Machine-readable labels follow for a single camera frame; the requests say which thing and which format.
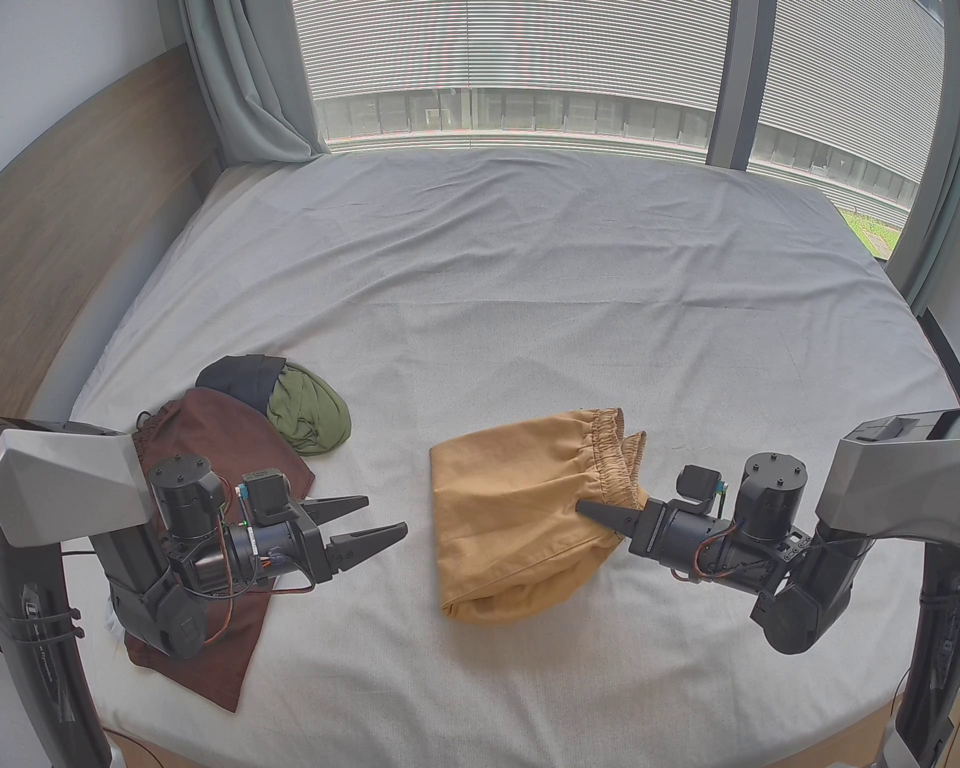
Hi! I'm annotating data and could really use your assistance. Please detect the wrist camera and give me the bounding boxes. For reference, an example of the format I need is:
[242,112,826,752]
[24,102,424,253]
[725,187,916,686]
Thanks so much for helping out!
[675,465,727,520]
[237,468,292,528]

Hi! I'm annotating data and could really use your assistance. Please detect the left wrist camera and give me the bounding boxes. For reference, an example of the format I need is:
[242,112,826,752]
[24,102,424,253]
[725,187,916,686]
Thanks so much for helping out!
[237,468,292,528]

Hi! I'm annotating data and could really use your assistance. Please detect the black garment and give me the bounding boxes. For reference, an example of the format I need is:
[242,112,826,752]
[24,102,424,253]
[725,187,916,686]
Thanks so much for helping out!
[196,352,290,414]

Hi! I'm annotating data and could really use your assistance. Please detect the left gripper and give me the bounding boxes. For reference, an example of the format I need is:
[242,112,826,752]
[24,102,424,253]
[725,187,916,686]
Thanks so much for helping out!
[223,492,409,595]

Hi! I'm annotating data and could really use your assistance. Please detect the grey-green curtain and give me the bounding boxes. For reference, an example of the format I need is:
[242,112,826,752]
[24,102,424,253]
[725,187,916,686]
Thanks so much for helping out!
[177,0,331,168]
[903,112,960,320]

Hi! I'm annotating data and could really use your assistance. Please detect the green garment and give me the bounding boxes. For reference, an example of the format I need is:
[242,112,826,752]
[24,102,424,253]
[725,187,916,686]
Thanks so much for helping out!
[266,362,352,459]

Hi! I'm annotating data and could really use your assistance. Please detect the tan shorts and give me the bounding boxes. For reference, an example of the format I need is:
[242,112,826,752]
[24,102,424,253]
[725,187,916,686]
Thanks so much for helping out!
[429,407,651,624]

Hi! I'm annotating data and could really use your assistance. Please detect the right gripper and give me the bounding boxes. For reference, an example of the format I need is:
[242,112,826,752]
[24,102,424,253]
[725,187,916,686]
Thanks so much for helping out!
[627,498,735,580]

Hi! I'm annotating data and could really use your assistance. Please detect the bed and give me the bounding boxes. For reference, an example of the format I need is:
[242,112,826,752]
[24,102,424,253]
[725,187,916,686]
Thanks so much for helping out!
[0,43,960,768]

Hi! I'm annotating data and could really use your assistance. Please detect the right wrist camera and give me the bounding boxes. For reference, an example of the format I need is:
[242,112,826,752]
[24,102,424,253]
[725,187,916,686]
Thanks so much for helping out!
[675,465,727,520]

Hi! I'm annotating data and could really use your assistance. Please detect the brown garment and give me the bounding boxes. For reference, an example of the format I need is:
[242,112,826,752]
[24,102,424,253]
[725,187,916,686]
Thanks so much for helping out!
[123,386,316,714]

